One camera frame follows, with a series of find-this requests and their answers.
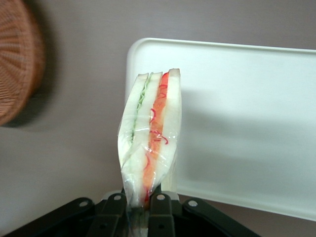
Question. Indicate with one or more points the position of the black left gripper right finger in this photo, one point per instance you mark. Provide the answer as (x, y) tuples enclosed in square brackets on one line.
[(163, 217)]

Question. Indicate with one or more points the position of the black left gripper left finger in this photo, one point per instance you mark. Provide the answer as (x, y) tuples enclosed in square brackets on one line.
[(108, 217)]

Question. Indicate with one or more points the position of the round brown wicker basket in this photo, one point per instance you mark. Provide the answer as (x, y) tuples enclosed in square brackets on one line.
[(17, 61)]

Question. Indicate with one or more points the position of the triangle sandwich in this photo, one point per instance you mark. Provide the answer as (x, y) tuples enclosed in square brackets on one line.
[(158, 123)]

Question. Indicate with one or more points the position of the cream rectangular plastic tray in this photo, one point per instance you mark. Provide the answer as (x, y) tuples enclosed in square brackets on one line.
[(247, 123)]

